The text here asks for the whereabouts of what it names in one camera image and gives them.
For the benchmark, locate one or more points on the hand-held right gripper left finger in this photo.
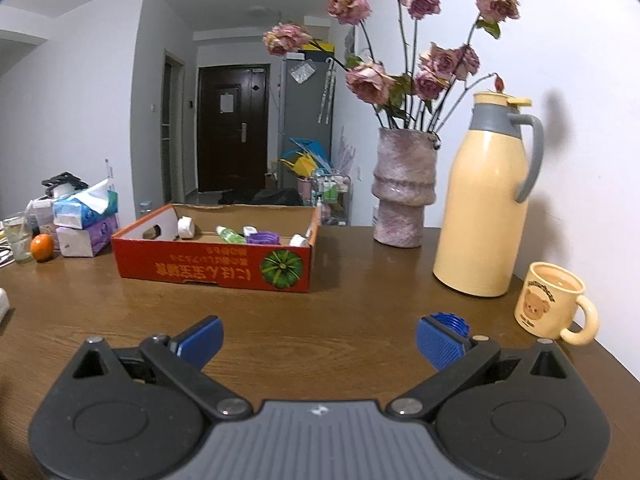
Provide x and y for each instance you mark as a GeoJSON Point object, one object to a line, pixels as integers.
{"type": "Point", "coordinates": [202, 342]}

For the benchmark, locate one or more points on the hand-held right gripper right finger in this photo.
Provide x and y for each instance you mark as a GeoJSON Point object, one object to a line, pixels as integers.
{"type": "Point", "coordinates": [440, 347]}

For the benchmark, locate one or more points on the red cardboard box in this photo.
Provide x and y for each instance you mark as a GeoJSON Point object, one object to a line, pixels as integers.
{"type": "Point", "coordinates": [200, 265]}

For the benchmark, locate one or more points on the green spray bottle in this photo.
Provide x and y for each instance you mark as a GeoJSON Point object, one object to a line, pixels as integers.
{"type": "Point", "coordinates": [231, 235]}

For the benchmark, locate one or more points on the yellow bear print mug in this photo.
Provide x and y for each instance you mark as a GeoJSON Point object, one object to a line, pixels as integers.
{"type": "Point", "coordinates": [545, 305]}

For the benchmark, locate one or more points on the yellow thermos jug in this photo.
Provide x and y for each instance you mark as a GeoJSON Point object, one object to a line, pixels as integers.
{"type": "Point", "coordinates": [480, 210]}

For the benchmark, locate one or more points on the purple white tissue pack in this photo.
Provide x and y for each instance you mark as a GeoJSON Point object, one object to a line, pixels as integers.
{"type": "Point", "coordinates": [82, 240]}

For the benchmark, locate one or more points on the black floor bag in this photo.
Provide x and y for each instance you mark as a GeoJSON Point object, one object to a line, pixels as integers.
{"type": "Point", "coordinates": [265, 196]}

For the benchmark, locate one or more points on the mottled ceramic vase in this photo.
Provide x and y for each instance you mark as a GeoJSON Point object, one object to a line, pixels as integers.
{"type": "Point", "coordinates": [402, 190]}

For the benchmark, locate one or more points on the blue tissue pack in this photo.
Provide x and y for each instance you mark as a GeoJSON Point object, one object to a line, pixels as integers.
{"type": "Point", "coordinates": [82, 210]}

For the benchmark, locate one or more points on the orange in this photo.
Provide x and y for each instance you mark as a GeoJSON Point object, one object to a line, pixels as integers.
{"type": "Point", "coordinates": [41, 248]}

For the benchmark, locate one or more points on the metal trolley rack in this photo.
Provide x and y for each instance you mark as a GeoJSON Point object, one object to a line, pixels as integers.
{"type": "Point", "coordinates": [332, 195]}

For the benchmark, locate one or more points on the white plastic stick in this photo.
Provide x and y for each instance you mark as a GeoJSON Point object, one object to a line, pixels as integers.
{"type": "Point", "coordinates": [108, 169]}

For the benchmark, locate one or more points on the clear food container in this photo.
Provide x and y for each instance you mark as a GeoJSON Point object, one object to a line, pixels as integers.
{"type": "Point", "coordinates": [42, 217]}

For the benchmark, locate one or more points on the clear glass cup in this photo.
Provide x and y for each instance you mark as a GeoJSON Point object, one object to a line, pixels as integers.
{"type": "Point", "coordinates": [19, 242]}

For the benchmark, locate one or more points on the blue yellow bag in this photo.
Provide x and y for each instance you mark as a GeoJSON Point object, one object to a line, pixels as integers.
{"type": "Point", "coordinates": [302, 157]}

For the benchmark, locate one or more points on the dark wooden door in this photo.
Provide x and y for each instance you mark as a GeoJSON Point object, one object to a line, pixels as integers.
{"type": "Point", "coordinates": [232, 130]}

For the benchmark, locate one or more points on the grey side door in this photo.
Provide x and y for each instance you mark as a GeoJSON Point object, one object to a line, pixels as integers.
{"type": "Point", "coordinates": [172, 130]}

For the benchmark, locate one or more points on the grey refrigerator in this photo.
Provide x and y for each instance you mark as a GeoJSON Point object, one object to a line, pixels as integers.
{"type": "Point", "coordinates": [302, 105]}

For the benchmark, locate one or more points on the dried pink rose bouquet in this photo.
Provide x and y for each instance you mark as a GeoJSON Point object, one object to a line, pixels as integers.
{"type": "Point", "coordinates": [370, 80]}

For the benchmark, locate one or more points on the clear plastic bag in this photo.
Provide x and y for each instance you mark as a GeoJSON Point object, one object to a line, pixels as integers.
{"type": "Point", "coordinates": [301, 72]}

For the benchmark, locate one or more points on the yellow box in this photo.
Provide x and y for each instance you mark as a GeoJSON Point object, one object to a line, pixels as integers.
{"type": "Point", "coordinates": [317, 48]}

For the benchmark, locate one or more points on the purple wall decoration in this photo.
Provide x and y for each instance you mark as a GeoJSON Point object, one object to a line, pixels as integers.
{"type": "Point", "coordinates": [345, 152]}

